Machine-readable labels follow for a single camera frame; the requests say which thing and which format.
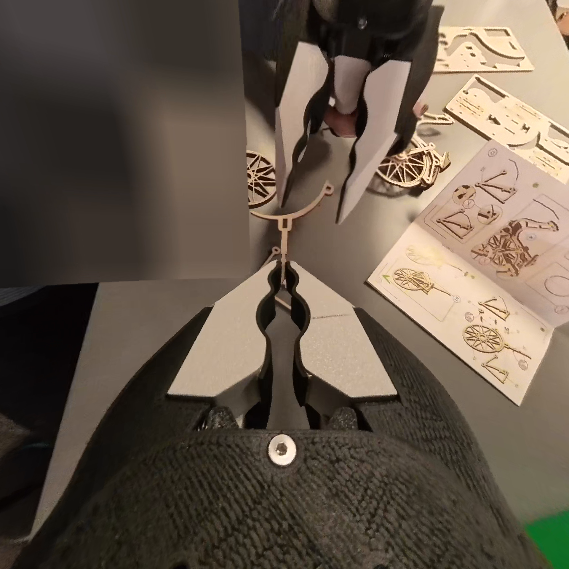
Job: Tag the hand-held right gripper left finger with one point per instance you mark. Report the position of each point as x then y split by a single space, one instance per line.
222 355

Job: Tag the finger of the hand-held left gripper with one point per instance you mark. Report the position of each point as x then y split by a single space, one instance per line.
293 102
382 124

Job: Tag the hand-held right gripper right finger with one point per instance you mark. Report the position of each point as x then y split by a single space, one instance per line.
346 355

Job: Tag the wooden spoked wheel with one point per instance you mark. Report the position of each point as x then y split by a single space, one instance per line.
258 177

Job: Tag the wooden arc part with stem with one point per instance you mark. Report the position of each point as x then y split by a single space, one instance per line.
284 242

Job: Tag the wooden bicycle model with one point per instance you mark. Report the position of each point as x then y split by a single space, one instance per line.
413 171

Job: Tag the wooden cut-out parts sheet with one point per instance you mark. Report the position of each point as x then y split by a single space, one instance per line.
475 102
453 42

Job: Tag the person's left hand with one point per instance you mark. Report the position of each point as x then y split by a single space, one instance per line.
342 124

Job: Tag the paper instruction booklet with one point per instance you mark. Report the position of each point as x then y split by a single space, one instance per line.
529 373

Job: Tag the green plastic bin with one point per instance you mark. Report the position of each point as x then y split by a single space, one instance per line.
551 546

